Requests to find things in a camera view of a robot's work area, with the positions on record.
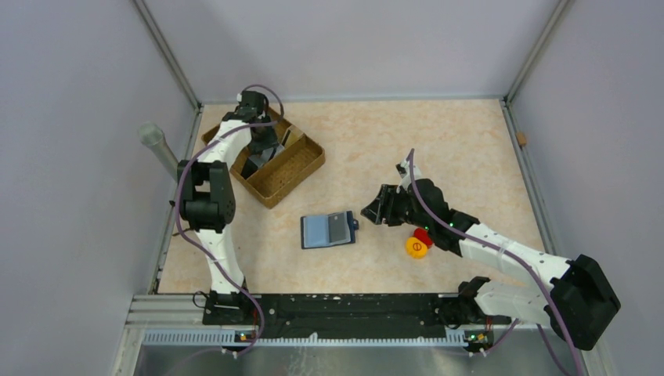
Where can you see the red toy block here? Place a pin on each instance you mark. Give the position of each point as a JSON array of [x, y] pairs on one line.
[[423, 236]]

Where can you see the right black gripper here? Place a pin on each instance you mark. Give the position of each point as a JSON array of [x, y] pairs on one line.
[[383, 207]]

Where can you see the grey microphone on tripod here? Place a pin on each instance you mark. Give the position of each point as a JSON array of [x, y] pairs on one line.
[[153, 137]]

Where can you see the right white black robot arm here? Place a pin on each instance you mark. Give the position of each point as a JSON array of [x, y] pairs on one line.
[[573, 296]]

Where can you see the yellow round toy block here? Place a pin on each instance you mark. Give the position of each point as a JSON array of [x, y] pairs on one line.
[[416, 248]]

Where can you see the silver card in tray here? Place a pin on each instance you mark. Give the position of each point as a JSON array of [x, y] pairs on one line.
[[259, 160]]

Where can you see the gold card in tray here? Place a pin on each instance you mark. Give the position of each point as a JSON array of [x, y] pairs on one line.
[[291, 136]]

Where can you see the small brown block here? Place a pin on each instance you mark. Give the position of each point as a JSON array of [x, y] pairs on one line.
[[521, 139]]

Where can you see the woven brown divided tray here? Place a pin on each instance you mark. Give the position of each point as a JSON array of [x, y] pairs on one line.
[[277, 178]]

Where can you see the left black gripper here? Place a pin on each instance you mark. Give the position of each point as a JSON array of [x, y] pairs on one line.
[[268, 141]]

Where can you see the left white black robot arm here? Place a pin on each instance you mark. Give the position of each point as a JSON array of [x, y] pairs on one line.
[[205, 197]]

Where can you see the navy blue card holder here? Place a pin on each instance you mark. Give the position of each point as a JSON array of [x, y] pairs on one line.
[[326, 231]]

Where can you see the dark grey credit card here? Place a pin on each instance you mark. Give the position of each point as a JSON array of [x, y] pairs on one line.
[[249, 168]]

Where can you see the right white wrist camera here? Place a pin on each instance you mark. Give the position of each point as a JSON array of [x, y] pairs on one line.
[[408, 173]]

